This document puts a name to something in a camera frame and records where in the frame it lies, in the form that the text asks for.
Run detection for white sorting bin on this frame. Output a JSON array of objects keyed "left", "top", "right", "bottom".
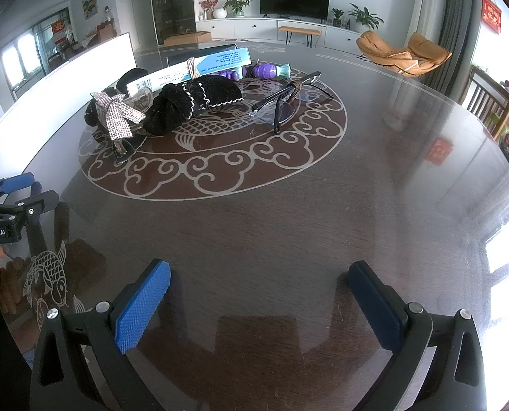
[{"left": 0, "top": 34, "right": 136, "bottom": 191}]

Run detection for framed wall painting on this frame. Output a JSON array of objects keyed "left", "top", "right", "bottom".
[{"left": 82, "top": 0, "right": 98, "bottom": 20}]

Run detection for green potted plant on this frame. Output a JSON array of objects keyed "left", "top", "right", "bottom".
[
  {"left": 224, "top": 0, "right": 253, "bottom": 17},
  {"left": 348, "top": 3, "right": 384, "bottom": 34}
]

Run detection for orange lounge chair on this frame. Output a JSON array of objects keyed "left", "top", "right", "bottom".
[{"left": 356, "top": 31, "right": 452, "bottom": 77}]

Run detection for green potted plant right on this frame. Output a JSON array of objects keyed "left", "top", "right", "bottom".
[{"left": 348, "top": 3, "right": 384, "bottom": 34}]

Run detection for flat screen television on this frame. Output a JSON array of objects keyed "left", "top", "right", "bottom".
[{"left": 259, "top": 0, "right": 330, "bottom": 21}]

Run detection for black rectangular box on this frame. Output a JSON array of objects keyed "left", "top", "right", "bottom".
[{"left": 166, "top": 43, "right": 238, "bottom": 67}]

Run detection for black velvet scrunchie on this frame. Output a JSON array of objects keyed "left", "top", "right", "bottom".
[{"left": 84, "top": 68, "right": 149, "bottom": 127}]

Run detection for red flower vase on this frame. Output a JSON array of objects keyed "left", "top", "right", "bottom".
[{"left": 199, "top": 0, "right": 227, "bottom": 20}]

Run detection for white standing air conditioner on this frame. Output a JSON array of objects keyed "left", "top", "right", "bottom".
[{"left": 406, "top": 0, "right": 446, "bottom": 43}]

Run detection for cardboard box on floor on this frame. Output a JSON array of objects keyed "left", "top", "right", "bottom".
[{"left": 163, "top": 31, "right": 213, "bottom": 47}]

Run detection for dark wooden chair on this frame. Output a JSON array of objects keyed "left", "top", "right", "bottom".
[{"left": 460, "top": 65, "right": 509, "bottom": 141}]

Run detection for black framed eyeglasses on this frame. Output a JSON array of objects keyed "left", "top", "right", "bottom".
[{"left": 250, "top": 72, "right": 334, "bottom": 135}]

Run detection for black lace-trimmed pouch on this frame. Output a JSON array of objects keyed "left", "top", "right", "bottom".
[{"left": 143, "top": 75, "right": 243, "bottom": 136}]

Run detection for purple toy figure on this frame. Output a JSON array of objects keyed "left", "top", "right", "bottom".
[{"left": 213, "top": 68, "right": 243, "bottom": 82}]

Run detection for blue white nail cream box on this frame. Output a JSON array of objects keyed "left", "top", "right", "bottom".
[{"left": 126, "top": 47, "right": 251, "bottom": 97}]

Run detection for purple teal toy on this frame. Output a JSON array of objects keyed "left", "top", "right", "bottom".
[{"left": 243, "top": 62, "right": 291, "bottom": 80}]

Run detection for wooden bench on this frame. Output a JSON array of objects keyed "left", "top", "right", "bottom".
[{"left": 278, "top": 26, "right": 322, "bottom": 48}]

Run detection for grey curtain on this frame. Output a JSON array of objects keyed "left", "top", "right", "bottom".
[{"left": 425, "top": 0, "right": 483, "bottom": 103}]

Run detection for green potted plant left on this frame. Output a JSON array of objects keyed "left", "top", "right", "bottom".
[{"left": 224, "top": 0, "right": 253, "bottom": 17}]

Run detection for red wall hanging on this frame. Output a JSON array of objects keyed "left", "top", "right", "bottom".
[{"left": 482, "top": 0, "right": 501, "bottom": 34}]

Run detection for rhinestone bow hair clip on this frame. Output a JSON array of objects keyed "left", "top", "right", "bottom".
[{"left": 91, "top": 92, "right": 146, "bottom": 164}]

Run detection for white tv cabinet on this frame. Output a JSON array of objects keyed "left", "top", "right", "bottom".
[{"left": 196, "top": 17, "right": 361, "bottom": 56}]

